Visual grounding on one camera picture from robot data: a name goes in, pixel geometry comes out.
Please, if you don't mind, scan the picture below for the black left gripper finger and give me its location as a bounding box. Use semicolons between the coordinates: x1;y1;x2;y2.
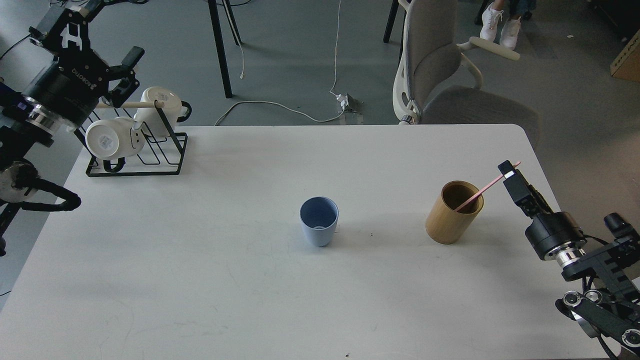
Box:
102;46;146;109
29;0;108;63

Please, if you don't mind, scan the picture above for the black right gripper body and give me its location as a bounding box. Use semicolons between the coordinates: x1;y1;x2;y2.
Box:
519;186;586;261

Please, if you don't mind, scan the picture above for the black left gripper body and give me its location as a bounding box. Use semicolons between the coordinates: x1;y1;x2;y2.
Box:
22;56;112;132

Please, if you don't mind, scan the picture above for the pink chopstick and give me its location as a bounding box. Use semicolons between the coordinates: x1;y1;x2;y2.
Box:
454;170;514;213

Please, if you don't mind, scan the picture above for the blue plastic cup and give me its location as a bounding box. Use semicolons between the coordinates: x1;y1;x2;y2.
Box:
299;196;339;248

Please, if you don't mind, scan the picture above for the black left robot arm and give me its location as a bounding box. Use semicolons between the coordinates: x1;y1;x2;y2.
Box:
0;0;144;232

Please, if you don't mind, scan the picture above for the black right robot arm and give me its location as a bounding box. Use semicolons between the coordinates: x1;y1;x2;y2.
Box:
498;161;640;359

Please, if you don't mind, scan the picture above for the white mug rear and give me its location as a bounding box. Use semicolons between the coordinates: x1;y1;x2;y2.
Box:
134;86;193;139

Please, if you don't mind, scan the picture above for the white mug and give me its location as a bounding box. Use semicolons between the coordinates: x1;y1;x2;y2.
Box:
134;86;193;139
85;116;146;173

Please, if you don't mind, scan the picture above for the white mug front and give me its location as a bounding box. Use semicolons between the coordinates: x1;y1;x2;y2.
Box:
85;116;146;173

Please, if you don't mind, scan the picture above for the bamboo cylinder holder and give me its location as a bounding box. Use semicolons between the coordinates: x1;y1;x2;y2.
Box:
425;180;484;245

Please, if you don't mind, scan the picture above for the black table leg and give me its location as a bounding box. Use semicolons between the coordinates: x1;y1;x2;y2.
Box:
205;0;242;99

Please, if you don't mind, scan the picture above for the grey office chair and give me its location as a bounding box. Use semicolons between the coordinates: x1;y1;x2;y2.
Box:
391;0;540;147

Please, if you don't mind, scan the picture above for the white sneaker right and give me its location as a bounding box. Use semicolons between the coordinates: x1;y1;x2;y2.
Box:
499;18;521;50

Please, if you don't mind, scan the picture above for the white sneaker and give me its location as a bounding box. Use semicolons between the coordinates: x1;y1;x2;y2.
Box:
499;18;521;50
479;0;505;43

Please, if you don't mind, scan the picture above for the white sneaker left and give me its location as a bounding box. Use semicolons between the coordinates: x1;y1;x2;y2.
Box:
479;0;505;43

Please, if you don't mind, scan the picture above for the cardboard box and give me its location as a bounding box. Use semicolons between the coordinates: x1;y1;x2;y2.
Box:
609;30;640;82

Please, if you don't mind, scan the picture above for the white power adapter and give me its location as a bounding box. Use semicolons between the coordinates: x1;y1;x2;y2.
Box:
335;93;350;112

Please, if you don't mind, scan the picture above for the black wire mug rack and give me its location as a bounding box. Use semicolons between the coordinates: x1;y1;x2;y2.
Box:
73;100;189;178

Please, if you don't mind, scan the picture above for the white power cable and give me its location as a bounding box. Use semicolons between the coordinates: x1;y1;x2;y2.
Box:
214;0;346;127

